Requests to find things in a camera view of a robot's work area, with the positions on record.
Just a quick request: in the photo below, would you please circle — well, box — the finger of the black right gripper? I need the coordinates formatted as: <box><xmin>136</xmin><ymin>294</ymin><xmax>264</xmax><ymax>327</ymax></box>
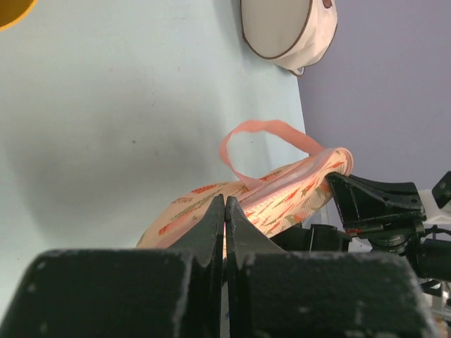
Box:
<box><xmin>326</xmin><ymin>173</ymin><xmax>426</xmax><ymax>229</ymax></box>

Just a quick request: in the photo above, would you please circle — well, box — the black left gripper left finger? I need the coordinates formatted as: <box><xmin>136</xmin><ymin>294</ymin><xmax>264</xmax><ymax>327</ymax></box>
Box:
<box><xmin>1</xmin><ymin>196</ymin><xmax>225</xmax><ymax>337</ymax></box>

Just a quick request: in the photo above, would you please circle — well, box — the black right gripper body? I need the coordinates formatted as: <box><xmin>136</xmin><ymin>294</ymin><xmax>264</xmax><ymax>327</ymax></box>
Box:
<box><xmin>271</xmin><ymin>223</ymin><xmax>450</xmax><ymax>282</ymax></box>

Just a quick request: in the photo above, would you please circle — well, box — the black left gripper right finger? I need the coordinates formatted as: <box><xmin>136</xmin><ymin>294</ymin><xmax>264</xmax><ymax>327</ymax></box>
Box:
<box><xmin>225</xmin><ymin>197</ymin><xmax>442</xmax><ymax>337</ymax></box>

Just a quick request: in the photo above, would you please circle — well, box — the pink tulip mesh laundry bag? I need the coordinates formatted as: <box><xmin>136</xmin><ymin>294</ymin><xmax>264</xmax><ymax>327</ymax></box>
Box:
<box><xmin>136</xmin><ymin>120</ymin><xmax>354</xmax><ymax>249</ymax></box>

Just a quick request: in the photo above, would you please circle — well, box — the beige fabric storage bag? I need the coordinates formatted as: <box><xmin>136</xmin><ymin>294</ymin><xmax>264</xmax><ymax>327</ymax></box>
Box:
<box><xmin>240</xmin><ymin>0</ymin><xmax>338</xmax><ymax>77</ymax></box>

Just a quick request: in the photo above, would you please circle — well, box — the yellow plastic basket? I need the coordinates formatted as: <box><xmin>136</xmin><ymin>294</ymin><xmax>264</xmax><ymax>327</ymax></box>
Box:
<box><xmin>0</xmin><ymin>0</ymin><xmax>37</xmax><ymax>31</ymax></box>

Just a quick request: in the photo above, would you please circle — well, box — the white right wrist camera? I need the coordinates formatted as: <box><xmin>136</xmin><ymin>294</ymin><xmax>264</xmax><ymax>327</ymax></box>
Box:
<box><xmin>419</xmin><ymin>171</ymin><xmax>451</xmax><ymax>225</ymax></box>

